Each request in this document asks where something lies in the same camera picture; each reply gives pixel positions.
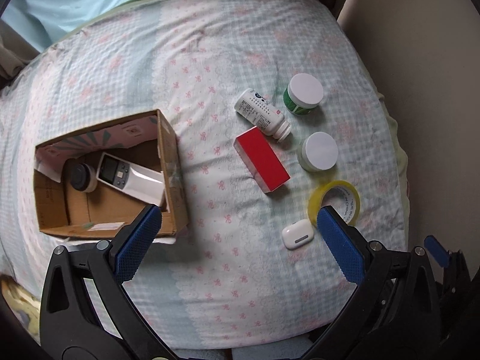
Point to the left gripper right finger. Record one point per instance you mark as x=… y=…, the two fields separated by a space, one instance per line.
x=393 y=312

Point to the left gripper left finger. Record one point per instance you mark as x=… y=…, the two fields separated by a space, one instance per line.
x=85 y=311

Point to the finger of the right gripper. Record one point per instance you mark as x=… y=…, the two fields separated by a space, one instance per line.
x=438 y=252

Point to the yellow tape roll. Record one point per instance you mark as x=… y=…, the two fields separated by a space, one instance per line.
x=340 y=195

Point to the white earbuds case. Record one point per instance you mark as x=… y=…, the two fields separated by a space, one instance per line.
x=297 y=234

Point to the pale jar white lid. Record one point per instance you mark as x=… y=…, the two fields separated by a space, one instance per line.
x=318 y=152

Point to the red rectangular box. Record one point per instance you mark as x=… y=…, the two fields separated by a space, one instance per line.
x=260 y=159

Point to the white pill bottle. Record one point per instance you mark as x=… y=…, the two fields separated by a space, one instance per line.
x=270 y=120

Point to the cardboard box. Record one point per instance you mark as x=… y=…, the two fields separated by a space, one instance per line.
x=146 y=139

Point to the black round jar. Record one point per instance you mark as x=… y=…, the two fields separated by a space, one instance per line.
x=83 y=178

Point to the white remote control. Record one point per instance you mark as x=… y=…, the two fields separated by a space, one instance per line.
x=131 y=179

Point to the green jar white lid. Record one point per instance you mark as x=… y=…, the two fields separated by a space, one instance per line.
x=303 y=94

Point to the checkered floral bed sheet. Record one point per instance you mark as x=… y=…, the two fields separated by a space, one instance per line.
x=227 y=281

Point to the brown curtain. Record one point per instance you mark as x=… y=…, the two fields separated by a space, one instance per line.
x=15 y=54

